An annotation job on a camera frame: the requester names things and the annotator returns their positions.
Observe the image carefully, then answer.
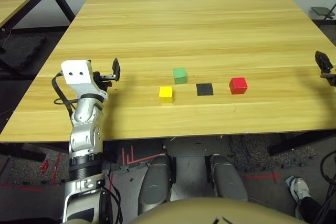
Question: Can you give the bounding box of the black left wrist camera cable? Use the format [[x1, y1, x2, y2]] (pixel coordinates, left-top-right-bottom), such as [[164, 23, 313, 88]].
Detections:
[[51, 70, 78, 120]]

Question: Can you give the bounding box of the grey robot left leg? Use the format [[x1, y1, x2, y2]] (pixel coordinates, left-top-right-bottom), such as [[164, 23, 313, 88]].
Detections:
[[138, 154, 174, 216]]

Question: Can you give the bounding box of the black square marker pad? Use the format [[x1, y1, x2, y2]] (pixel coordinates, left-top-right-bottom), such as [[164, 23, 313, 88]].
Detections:
[[196, 83, 214, 97]]

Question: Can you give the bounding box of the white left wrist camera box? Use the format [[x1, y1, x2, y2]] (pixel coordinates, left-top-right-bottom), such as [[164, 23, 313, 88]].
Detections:
[[60, 60, 109, 101]]

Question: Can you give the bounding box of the black bystander trouser leg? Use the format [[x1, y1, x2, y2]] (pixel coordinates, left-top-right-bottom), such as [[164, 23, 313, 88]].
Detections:
[[299, 196, 325, 223]]

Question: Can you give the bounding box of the beige robot torso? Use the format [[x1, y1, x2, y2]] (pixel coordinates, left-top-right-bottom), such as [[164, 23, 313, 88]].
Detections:
[[62, 197, 302, 224]]

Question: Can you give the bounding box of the green wooden block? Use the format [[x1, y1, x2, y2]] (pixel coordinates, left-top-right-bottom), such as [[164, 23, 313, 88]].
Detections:
[[173, 67, 187, 85]]

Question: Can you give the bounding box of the yellow wooden block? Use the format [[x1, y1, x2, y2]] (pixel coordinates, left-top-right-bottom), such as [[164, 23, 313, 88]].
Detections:
[[159, 86, 174, 104]]

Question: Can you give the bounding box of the white bystander shoe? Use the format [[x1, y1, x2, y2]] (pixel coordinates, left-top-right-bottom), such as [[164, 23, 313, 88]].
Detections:
[[290, 177, 312, 221]]

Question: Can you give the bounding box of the black rubber foam mat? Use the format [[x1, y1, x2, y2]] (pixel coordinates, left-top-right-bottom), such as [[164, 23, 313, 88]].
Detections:
[[0, 33, 47, 71]]

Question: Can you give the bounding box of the grey robot right leg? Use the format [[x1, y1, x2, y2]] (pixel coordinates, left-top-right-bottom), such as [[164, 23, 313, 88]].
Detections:
[[209, 154, 249, 202]]

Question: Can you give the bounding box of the grey robot leg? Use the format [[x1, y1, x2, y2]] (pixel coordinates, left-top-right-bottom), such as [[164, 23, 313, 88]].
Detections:
[[138, 154, 174, 216], [209, 154, 249, 202]]

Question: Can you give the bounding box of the black table frame beam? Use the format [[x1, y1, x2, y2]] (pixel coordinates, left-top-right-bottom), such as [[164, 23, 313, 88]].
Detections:
[[267, 129, 336, 156]]

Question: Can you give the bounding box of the speckled black rubber mat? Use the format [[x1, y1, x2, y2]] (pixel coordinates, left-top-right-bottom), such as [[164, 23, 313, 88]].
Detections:
[[229, 134, 313, 172]]

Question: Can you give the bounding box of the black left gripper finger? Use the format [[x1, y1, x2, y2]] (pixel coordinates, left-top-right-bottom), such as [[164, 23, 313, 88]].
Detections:
[[112, 57, 121, 81]]

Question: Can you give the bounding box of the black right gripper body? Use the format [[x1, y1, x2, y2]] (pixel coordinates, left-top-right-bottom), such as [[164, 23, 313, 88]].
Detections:
[[320, 68, 336, 86]]

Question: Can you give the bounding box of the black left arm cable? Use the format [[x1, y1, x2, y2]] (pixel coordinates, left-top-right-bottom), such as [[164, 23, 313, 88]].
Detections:
[[101, 187, 124, 224]]

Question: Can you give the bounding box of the red wooden block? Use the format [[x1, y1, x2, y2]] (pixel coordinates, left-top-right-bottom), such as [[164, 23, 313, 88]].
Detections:
[[229, 77, 248, 95]]

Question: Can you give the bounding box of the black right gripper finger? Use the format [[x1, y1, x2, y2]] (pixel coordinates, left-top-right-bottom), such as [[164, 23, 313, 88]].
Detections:
[[314, 50, 334, 74]]

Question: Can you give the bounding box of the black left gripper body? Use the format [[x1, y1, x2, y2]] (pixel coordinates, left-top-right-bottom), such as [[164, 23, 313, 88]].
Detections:
[[92, 70, 118, 90]]

